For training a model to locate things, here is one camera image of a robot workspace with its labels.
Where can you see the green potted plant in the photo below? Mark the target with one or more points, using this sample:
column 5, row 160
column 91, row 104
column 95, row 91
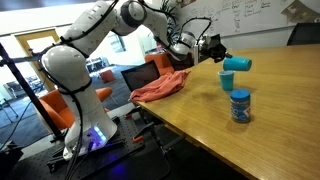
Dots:
column 168, row 16

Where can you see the wall poster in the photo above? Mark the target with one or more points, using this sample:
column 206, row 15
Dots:
column 301, row 10

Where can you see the black laptop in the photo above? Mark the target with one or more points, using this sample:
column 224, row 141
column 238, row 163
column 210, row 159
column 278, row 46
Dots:
column 140, row 75

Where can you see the black office chair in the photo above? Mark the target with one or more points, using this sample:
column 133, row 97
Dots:
column 304, row 34

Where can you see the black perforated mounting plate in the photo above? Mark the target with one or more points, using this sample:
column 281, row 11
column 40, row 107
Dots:
column 110, row 160

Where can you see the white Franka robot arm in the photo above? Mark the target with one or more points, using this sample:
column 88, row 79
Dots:
column 66, row 73

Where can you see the orange stool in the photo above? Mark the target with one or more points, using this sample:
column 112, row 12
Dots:
column 107, row 76

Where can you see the black tripod pole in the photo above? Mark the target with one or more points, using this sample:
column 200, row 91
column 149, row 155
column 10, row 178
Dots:
column 23, row 86

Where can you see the blue cylindrical snack can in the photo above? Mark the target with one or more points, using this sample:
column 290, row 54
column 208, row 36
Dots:
column 240, row 106

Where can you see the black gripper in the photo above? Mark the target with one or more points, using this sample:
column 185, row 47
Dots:
column 216, row 46

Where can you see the large blue plastic cup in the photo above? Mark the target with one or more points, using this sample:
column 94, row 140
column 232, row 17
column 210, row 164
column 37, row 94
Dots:
column 237, row 63

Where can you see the orange cloth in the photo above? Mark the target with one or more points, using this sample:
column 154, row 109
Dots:
column 160, row 87

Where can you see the small blue plastic cup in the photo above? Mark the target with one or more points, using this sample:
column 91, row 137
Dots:
column 226, row 81

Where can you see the yellow wooden door frame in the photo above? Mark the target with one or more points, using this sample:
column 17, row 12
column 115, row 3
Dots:
column 20, row 43

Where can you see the black equipment box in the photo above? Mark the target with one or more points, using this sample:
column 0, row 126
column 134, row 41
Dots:
column 10, row 160

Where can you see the whiteboard with writing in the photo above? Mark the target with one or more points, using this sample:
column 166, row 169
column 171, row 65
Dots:
column 253, row 16

